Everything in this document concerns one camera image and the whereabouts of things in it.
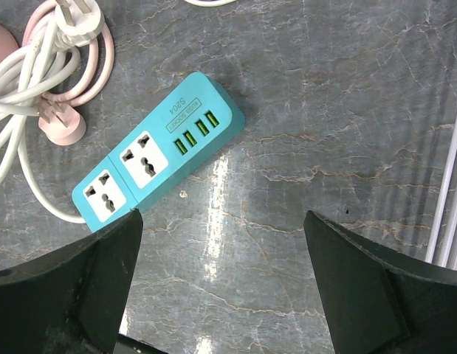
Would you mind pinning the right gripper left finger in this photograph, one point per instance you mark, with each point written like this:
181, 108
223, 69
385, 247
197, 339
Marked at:
72, 299

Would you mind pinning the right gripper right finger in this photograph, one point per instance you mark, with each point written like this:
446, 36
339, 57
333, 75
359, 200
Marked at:
378, 300

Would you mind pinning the teal power strip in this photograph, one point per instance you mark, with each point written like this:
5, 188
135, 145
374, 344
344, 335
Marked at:
187, 128

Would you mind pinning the pink round socket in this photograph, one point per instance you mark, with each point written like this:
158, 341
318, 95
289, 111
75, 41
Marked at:
8, 43

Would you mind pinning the white wire dish rack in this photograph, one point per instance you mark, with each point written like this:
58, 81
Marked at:
452, 223

